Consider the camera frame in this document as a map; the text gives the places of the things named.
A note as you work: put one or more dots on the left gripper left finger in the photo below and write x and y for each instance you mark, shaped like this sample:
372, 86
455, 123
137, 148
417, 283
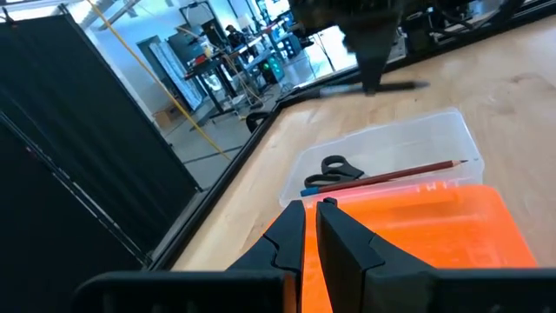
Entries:
282, 243

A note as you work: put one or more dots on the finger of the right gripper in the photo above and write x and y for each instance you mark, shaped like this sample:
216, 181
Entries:
372, 65

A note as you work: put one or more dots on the black office desk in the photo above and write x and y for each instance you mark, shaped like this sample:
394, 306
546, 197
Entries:
204, 67

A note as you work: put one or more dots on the computer tower green light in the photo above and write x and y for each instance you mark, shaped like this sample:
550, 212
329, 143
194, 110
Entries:
273, 69

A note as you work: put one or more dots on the black pen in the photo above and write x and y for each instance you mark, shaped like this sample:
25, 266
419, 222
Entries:
404, 86

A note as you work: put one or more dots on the red pencil with blue cap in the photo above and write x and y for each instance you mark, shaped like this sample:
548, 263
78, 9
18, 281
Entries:
391, 175

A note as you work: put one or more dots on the white leaning panel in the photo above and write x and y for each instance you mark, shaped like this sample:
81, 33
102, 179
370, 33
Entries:
174, 74

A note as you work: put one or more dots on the clear plastic supply box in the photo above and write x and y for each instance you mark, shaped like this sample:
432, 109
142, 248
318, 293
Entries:
391, 139

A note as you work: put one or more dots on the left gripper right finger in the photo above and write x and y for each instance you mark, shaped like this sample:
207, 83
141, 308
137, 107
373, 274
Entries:
347, 252

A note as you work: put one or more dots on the person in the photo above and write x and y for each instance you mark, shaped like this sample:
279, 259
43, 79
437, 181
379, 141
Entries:
235, 38

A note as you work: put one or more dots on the black room divider screen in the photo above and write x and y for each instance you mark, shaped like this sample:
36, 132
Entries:
87, 130

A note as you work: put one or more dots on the cardboard box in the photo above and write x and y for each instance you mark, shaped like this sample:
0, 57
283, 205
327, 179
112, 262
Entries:
167, 116

